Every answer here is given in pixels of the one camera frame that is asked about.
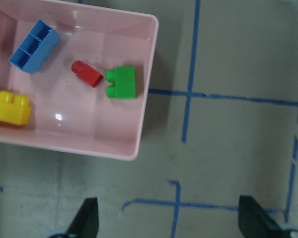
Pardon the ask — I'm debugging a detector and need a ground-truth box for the blue toy block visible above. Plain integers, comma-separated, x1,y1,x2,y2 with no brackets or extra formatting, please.
9,19,60,74

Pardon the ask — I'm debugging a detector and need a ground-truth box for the red toy block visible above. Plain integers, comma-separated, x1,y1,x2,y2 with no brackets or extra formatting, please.
71,60,103,88

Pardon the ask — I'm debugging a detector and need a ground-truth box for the brown paper table cover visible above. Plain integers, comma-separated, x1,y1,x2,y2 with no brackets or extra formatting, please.
0,0,298,238

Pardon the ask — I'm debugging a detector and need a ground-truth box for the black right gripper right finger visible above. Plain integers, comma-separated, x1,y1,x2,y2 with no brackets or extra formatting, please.
238,195,298,238

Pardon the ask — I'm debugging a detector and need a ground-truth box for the pink plastic box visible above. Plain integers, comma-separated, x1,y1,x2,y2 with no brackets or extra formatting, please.
0,0,159,161

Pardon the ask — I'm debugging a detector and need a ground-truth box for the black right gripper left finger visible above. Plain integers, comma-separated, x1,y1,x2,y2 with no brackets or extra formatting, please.
49,197,100,238

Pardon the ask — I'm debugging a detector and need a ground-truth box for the yellow toy block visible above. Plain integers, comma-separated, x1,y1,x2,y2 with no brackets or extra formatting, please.
0,90,32,126

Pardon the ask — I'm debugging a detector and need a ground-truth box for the green toy block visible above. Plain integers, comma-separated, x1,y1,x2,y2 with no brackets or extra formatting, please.
105,66,136,99

